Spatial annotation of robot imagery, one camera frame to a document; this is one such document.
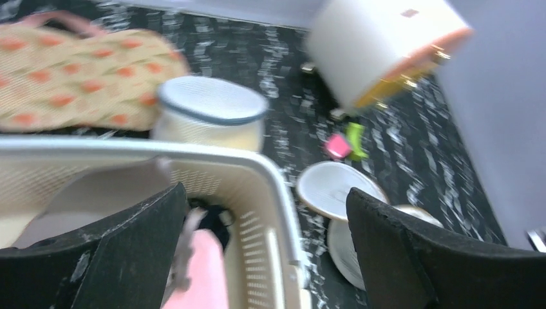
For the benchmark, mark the beige mauve bra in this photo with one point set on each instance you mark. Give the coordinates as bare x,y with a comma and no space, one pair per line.
96,193

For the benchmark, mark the beige-trimmed white mesh laundry bag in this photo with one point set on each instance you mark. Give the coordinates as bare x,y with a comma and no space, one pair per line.
323,187

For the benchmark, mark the green block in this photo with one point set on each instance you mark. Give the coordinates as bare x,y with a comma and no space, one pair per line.
353,134

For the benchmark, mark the pink cloth in basket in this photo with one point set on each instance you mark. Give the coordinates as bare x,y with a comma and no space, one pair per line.
208,286

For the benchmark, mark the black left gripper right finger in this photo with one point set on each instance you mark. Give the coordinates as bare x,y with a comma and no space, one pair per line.
407,262

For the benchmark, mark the blue-trimmed white mesh laundry bag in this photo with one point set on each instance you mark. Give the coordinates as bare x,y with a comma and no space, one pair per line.
210,111

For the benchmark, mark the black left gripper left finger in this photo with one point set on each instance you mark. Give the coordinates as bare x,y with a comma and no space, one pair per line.
121,261

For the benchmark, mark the cream plastic laundry basket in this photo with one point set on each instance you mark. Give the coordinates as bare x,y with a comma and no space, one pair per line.
264,263

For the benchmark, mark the dark clothes in basket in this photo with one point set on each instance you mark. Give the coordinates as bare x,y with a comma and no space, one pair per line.
218,220

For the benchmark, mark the cream round drawer cabinet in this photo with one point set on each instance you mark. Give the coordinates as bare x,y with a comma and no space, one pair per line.
368,51

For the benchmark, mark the pink block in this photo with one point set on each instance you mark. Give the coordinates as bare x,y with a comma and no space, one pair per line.
337,147

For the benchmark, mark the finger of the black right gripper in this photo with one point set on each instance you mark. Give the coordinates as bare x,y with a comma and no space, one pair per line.
537,239

